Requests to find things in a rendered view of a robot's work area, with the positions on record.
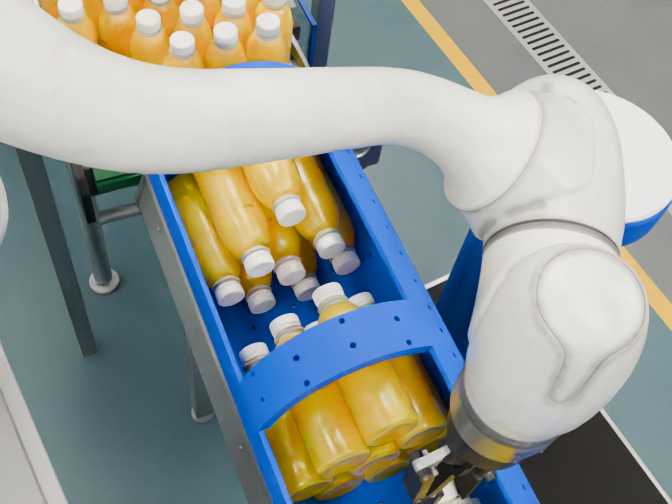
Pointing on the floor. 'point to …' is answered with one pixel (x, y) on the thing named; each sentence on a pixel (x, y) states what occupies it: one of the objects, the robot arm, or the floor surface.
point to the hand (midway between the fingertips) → (446, 484)
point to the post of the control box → (57, 246)
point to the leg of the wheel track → (201, 408)
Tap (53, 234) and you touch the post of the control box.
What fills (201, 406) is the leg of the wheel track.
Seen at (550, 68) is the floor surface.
